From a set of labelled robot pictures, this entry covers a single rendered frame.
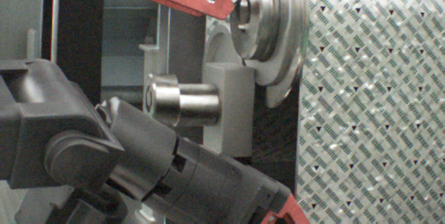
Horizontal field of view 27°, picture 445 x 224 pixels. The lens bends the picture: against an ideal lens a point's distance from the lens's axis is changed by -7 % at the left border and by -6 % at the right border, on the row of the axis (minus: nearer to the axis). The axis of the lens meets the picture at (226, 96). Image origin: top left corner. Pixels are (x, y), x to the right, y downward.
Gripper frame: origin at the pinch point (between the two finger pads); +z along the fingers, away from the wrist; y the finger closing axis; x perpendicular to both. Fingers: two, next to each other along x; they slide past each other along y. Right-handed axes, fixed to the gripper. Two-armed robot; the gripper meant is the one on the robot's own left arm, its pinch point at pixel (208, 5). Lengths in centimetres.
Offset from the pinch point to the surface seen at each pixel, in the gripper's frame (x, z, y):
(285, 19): 1.7, 3.1, 7.5
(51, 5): -5.2, -4.6, -39.0
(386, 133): 0.5, 14.8, 9.0
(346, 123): -1.2, 11.4, 8.9
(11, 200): -32, 17, -83
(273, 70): -1.3, 5.6, 5.3
